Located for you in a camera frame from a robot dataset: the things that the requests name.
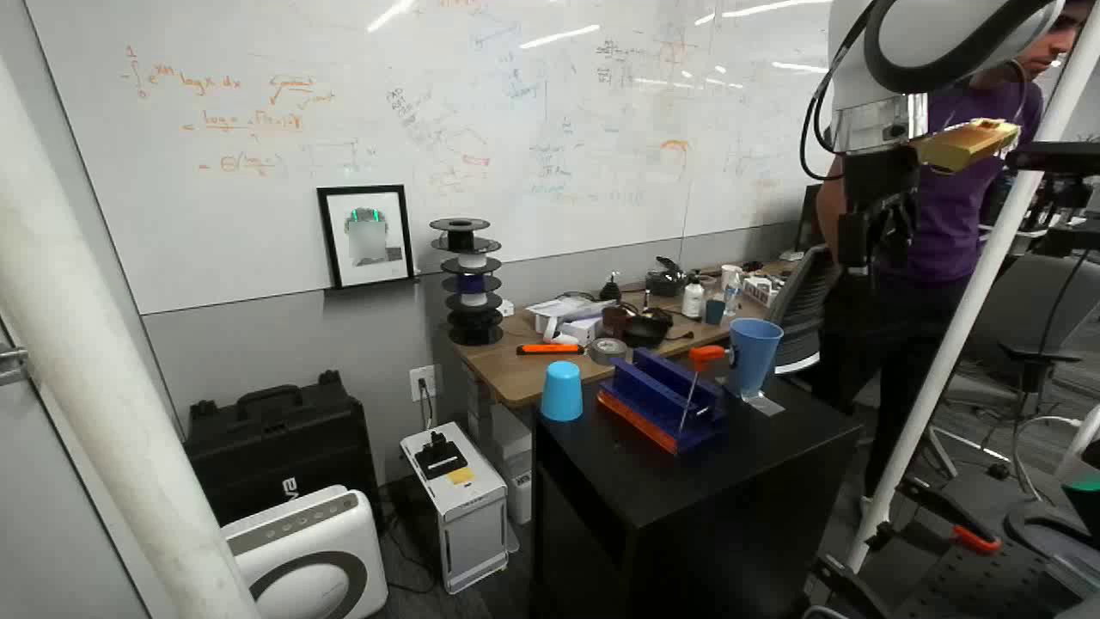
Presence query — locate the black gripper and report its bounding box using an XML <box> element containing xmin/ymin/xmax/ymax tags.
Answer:
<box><xmin>840</xmin><ymin>148</ymin><xmax>922</xmax><ymax>281</ymax></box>

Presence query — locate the dark blue plastic cup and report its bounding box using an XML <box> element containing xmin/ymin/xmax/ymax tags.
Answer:
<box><xmin>723</xmin><ymin>316</ymin><xmax>787</xmax><ymax>402</ymax></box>

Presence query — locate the green black object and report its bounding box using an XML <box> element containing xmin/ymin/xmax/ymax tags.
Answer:
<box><xmin>1054</xmin><ymin>463</ymin><xmax>1100</xmax><ymax>532</ymax></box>

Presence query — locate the light blue upturned cup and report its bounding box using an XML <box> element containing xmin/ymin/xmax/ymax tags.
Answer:
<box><xmin>537</xmin><ymin>358</ymin><xmax>589</xmax><ymax>430</ymax></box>

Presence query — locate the person in purple shirt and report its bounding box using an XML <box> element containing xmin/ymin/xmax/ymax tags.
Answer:
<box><xmin>814</xmin><ymin>0</ymin><xmax>1100</xmax><ymax>500</ymax></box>

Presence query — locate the grey mesh office chair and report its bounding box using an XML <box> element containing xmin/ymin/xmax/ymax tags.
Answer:
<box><xmin>762</xmin><ymin>246</ymin><xmax>848</xmax><ymax>383</ymax></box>

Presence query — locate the thin white pole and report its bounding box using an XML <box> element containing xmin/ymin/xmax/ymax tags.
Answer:
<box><xmin>846</xmin><ymin>0</ymin><xmax>1100</xmax><ymax>578</ymax></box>

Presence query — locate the yellow block on wrist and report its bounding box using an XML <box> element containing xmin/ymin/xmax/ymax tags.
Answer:
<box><xmin>914</xmin><ymin>113</ymin><xmax>1023</xmax><ymax>175</ymax></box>

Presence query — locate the grey metal plate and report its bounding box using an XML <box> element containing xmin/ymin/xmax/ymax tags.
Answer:
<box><xmin>744</xmin><ymin>388</ymin><xmax>790</xmax><ymax>419</ymax></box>

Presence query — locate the black office chair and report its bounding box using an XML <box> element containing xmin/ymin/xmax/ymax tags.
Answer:
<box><xmin>979</xmin><ymin>246</ymin><xmax>1100</xmax><ymax>500</ymax></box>

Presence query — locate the black bowl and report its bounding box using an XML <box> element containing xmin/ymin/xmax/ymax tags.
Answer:
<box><xmin>622</xmin><ymin>309</ymin><xmax>676</xmax><ymax>348</ymax></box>

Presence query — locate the blue and orange rack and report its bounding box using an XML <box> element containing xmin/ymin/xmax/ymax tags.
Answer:
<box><xmin>595</xmin><ymin>348</ymin><xmax>728</xmax><ymax>462</ymax></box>

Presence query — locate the grey tape roll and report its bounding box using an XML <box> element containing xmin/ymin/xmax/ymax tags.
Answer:
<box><xmin>586</xmin><ymin>333</ymin><xmax>637</xmax><ymax>367</ymax></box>

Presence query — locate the black table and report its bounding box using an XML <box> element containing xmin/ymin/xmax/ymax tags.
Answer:
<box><xmin>529</xmin><ymin>376</ymin><xmax>865</xmax><ymax>619</ymax></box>

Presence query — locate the white cardboard box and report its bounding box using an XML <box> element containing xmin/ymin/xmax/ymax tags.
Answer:
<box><xmin>523</xmin><ymin>294</ymin><xmax>611</xmax><ymax>344</ymax></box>

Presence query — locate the orange utility knife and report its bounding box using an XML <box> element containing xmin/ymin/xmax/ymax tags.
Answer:
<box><xmin>512</xmin><ymin>339</ymin><xmax>589</xmax><ymax>360</ymax></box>

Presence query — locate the wooden desk with clutter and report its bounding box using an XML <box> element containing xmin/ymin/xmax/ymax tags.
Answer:
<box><xmin>450</xmin><ymin>257</ymin><xmax>809</xmax><ymax>415</ymax></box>

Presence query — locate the large whiteboard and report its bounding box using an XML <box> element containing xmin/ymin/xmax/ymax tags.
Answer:
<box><xmin>22</xmin><ymin>0</ymin><xmax>851</xmax><ymax>319</ymax></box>

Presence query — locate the stack of filament spools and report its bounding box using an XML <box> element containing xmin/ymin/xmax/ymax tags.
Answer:
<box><xmin>425</xmin><ymin>212</ymin><xmax>509</xmax><ymax>348</ymax></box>

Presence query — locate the white computer box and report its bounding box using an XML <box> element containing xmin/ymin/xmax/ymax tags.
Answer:
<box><xmin>395</xmin><ymin>419</ymin><xmax>517</xmax><ymax>599</ymax></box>

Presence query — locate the framed portrait picture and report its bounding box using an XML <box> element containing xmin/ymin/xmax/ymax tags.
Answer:
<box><xmin>316</xmin><ymin>181</ymin><xmax>421</xmax><ymax>294</ymax></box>

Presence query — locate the black hard case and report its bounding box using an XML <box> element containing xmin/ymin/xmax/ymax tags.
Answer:
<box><xmin>183</xmin><ymin>367</ymin><xmax>380</xmax><ymax>527</ymax></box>

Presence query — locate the white round air purifier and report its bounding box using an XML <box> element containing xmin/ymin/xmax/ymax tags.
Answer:
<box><xmin>215</xmin><ymin>481</ymin><xmax>395</xmax><ymax>619</ymax></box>

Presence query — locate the thick white pole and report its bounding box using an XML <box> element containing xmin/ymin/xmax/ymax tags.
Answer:
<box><xmin>0</xmin><ymin>62</ymin><xmax>264</xmax><ymax>619</ymax></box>

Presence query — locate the black camera on stand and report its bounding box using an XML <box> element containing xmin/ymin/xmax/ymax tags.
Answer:
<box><xmin>1003</xmin><ymin>138</ymin><xmax>1100</xmax><ymax>257</ymax></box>

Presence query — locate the orange handled clamp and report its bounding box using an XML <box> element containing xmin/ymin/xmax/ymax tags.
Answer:
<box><xmin>894</xmin><ymin>475</ymin><xmax>1008</xmax><ymax>560</ymax></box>

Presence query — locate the white wall outlet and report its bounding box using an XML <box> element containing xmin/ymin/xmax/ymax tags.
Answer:
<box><xmin>405</xmin><ymin>360</ymin><xmax>439</xmax><ymax>405</ymax></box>

